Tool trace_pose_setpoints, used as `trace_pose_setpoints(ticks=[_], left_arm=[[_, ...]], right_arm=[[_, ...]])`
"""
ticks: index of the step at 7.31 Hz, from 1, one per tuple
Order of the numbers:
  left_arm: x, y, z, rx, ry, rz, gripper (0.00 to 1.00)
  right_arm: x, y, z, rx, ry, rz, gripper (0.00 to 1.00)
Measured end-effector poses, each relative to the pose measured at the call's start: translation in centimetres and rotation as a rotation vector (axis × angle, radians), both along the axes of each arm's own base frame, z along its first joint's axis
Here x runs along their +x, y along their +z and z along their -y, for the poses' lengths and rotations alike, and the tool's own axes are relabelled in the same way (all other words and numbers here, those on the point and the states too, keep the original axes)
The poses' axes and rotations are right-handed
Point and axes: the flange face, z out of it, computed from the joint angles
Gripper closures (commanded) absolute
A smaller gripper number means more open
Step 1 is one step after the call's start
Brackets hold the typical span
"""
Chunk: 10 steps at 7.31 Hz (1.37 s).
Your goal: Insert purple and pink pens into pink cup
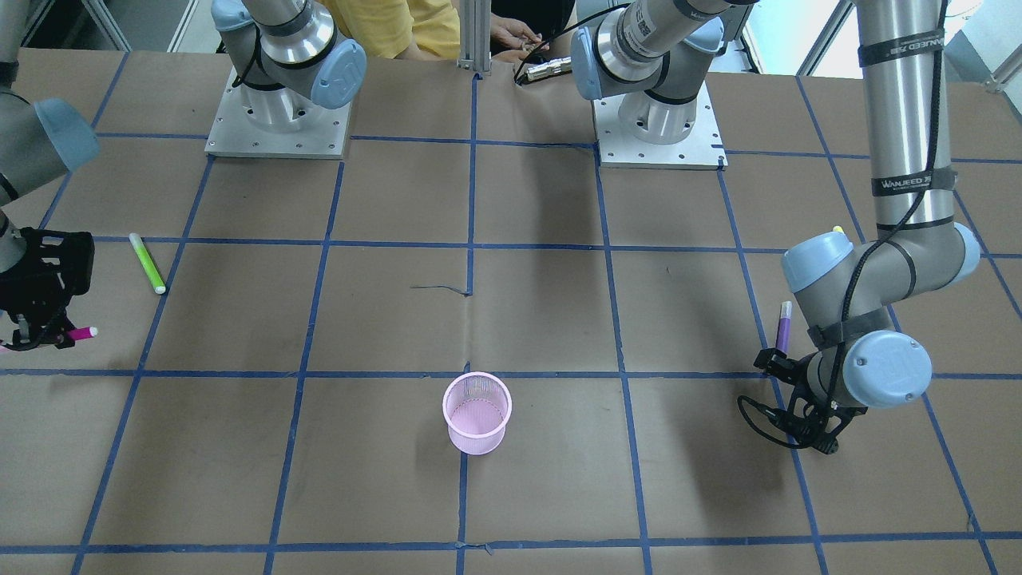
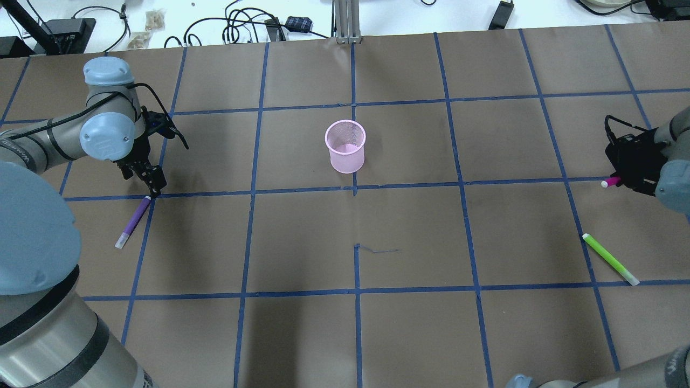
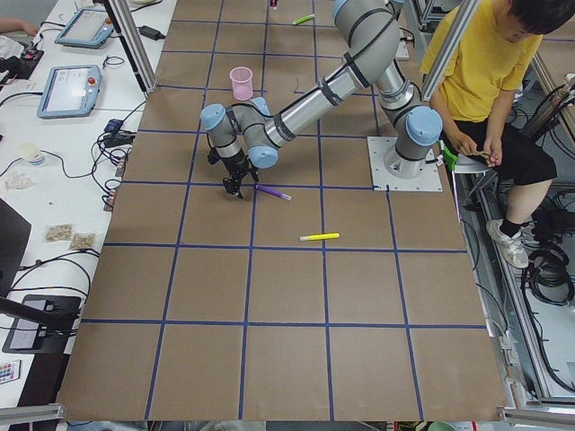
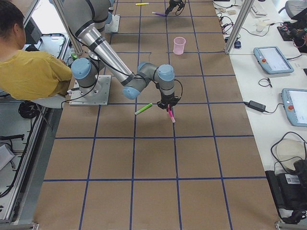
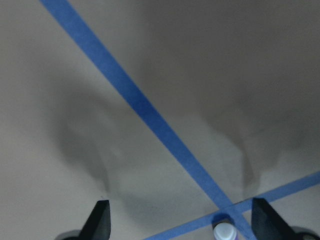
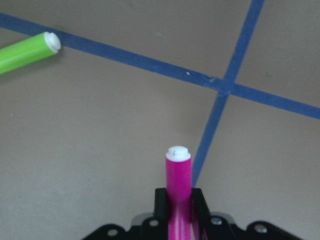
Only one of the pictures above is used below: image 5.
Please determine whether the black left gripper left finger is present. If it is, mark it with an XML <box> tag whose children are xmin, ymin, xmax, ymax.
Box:
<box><xmin>78</xmin><ymin>200</ymin><xmax>111</xmax><ymax>240</ymax></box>

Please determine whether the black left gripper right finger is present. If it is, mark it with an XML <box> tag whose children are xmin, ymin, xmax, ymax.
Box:
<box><xmin>251</xmin><ymin>198</ymin><xmax>298</xmax><ymax>240</ymax></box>

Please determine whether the purple pen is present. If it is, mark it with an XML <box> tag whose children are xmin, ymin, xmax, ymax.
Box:
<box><xmin>213</xmin><ymin>222</ymin><xmax>238</xmax><ymax>240</ymax></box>

